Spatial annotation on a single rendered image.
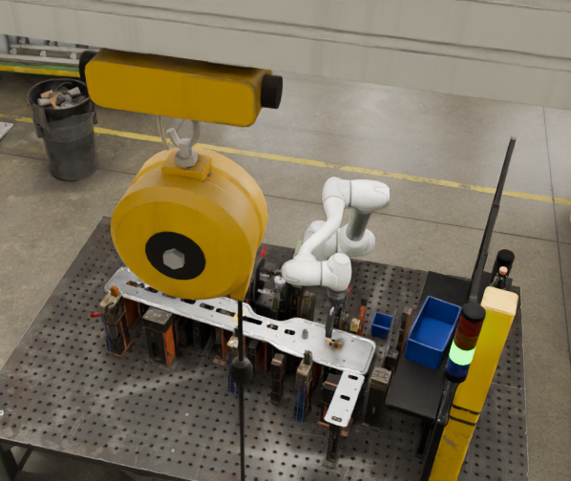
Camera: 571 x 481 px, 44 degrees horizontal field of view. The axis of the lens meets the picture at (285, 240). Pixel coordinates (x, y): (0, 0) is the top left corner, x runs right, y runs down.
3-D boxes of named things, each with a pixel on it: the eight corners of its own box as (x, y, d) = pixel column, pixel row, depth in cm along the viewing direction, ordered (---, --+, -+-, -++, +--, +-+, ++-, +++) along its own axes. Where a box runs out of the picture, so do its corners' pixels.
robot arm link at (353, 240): (333, 234, 413) (371, 235, 414) (334, 260, 407) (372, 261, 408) (348, 172, 342) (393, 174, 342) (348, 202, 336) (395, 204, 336)
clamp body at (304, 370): (287, 419, 337) (289, 373, 314) (296, 400, 345) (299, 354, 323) (306, 426, 335) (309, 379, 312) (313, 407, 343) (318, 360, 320)
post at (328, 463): (321, 465, 319) (325, 428, 300) (328, 445, 327) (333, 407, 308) (334, 470, 317) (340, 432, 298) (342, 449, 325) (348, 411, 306)
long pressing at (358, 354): (98, 294, 355) (97, 291, 354) (121, 265, 371) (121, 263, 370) (365, 378, 320) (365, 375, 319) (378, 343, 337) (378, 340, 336)
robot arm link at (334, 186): (323, 193, 334) (351, 194, 335) (322, 170, 348) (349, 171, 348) (321, 214, 343) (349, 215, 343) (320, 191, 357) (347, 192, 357)
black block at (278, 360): (264, 405, 343) (265, 365, 324) (273, 387, 351) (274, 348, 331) (280, 409, 341) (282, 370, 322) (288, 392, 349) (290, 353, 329)
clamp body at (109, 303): (103, 356, 362) (93, 306, 339) (118, 336, 373) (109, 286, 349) (121, 362, 360) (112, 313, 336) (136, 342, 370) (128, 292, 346)
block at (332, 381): (314, 425, 335) (318, 387, 317) (322, 406, 343) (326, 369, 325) (334, 430, 333) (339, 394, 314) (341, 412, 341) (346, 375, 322)
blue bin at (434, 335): (402, 357, 325) (407, 338, 316) (423, 314, 346) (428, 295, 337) (437, 370, 320) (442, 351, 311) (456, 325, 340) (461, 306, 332)
